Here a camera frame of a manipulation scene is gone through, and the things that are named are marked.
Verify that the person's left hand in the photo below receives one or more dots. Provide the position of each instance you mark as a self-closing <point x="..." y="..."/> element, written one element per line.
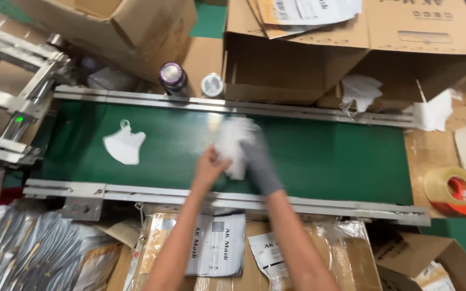
<point x="210" y="166"/>

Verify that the person's right hand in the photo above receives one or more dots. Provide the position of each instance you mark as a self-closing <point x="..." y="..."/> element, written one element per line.
<point x="259" y="165"/>

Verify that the person's left fingers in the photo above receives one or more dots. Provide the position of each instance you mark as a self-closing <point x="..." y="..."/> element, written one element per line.
<point x="217" y="159"/>

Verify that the person's right fingers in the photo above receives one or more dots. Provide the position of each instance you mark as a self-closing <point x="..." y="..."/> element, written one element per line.
<point x="251" y="143"/>

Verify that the stack of white face masks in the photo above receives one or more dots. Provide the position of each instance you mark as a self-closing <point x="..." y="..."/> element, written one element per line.
<point x="235" y="145"/>

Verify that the green conveyor belt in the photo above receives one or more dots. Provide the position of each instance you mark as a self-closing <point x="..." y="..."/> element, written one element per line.
<point x="233" y="149"/>

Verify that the white-capped bottle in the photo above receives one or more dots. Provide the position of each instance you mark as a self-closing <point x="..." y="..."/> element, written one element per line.
<point x="212" y="85"/>

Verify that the white printed mask pouch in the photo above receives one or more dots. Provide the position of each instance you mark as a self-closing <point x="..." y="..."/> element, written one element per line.
<point x="267" y="258"/>
<point x="198" y="242"/>
<point x="227" y="244"/>

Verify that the dark purple-capped bottle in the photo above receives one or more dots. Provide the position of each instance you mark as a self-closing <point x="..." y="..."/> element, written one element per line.
<point x="173" y="77"/>

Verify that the white face mask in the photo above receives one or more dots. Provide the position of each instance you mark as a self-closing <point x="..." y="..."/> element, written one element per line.
<point x="360" y="93"/>
<point x="123" y="144"/>
<point x="433" y="111"/>

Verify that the large open cardboard box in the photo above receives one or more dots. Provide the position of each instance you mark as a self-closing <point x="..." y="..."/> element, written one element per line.
<point x="338" y="60"/>

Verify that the papers and flat packets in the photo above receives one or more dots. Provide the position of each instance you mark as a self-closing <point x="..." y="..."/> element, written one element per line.
<point x="306" y="14"/>

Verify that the cardboard box with plastic wrap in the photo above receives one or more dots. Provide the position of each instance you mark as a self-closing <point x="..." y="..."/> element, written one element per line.
<point x="338" y="258"/>

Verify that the brown cardboard box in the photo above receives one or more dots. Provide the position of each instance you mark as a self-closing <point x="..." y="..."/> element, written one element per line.
<point x="107" y="28"/>

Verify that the clear packing tape roll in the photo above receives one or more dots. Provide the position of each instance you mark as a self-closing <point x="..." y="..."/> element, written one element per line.
<point x="451" y="189"/>

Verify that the small open cardboard box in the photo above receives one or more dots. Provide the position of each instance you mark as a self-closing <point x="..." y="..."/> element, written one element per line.
<point x="423" y="262"/>

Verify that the pile of silver mask pouches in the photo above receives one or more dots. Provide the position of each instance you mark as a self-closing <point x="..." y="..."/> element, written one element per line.
<point x="26" y="250"/>

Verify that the red tape dispenser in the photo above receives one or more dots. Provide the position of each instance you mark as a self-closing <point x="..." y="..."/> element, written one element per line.
<point x="465" y="202"/>

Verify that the metal conveyor rail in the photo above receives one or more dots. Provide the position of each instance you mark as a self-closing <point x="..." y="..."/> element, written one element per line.
<point x="233" y="106"/>
<point x="225" y="201"/>

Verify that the metal sealing machine frame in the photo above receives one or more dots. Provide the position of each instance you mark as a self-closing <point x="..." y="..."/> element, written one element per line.
<point x="12" y="97"/>

